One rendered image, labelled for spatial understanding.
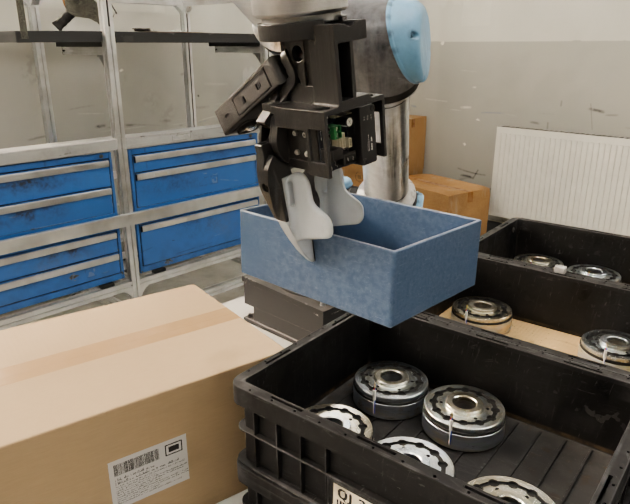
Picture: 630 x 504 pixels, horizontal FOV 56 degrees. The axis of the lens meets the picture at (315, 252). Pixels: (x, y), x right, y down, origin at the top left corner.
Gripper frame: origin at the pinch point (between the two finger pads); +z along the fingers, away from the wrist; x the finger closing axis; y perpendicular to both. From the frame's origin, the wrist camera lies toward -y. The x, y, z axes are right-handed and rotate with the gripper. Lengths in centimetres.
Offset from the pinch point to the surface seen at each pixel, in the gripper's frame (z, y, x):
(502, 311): 33, -6, 48
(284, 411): 18.9, -2.6, -3.8
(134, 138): 31, -195, 83
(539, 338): 36, 1, 49
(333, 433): 18.8, 3.9, -3.0
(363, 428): 27.2, -0.9, 6.3
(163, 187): 56, -197, 92
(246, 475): 30.2, -8.8, -6.2
